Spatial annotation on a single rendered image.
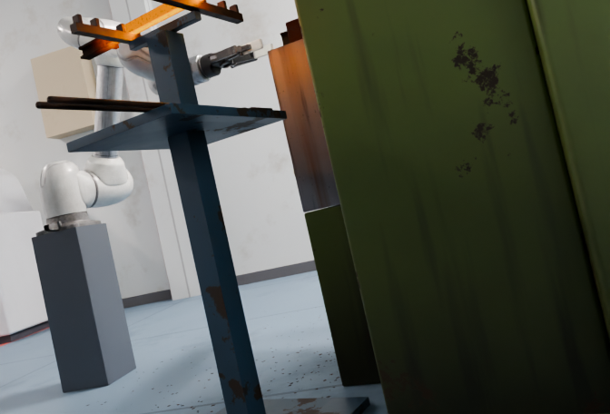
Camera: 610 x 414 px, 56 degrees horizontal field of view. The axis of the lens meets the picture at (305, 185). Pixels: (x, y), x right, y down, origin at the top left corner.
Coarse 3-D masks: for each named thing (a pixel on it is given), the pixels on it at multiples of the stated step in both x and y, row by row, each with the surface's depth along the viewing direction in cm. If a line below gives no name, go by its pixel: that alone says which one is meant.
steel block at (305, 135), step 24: (288, 48) 151; (288, 72) 151; (288, 96) 151; (312, 96) 149; (288, 120) 152; (312, 120) 149; (288, 144) 152; (312, 144) 149; (312, 168) 150; (312, 192) 150; (336, 192) 147
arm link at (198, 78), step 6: (198, 54) 184; (192, 60) 182; (198, 60) 183; (192, 66) 182; (198, 66) 182; (192, 72) 182; (198, 72) 182; (192, 78) 183; (198, 78) 183; (204, 78) 184; (210, 78) 187
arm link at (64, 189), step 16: (64, 160) 225; (48, 176) 218; (64, 176) 219; (80, 176) 224; (48, 192) 217; (64, 192) 218; (80, 192) 223; (48, 208) 218; (64, 208) 217; (80, 208) 222
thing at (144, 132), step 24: (144, 120) 107; (168, 120) 109; (192, 120) 114; (216, 120) 119; (240, 120) 126; (264, 120) 133; (72, 144) 117; (96, 144) 117; (120, 144) 123; (144, 144) 130; (168, 144) 137
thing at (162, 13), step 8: (200, 0) 124; (160, 8) 127; (168, 8) 126; (176, 8) 125; (144, 16) 130; (152, 16) 128; (160, 16) 128; (168, 16) 129; (128, 24) 133; (136, 24) 131; (144, 24) 130; (152, 24) 131; (128, 32) 133; (136, 32) 134; (96, 40) 139; (104, 40) 137; (80, 48) 142; (88, 48) 142; (96, 48) 139; (104, 48) 139; (112, 48) 139; (80, 56) 142; (88, 56) 142
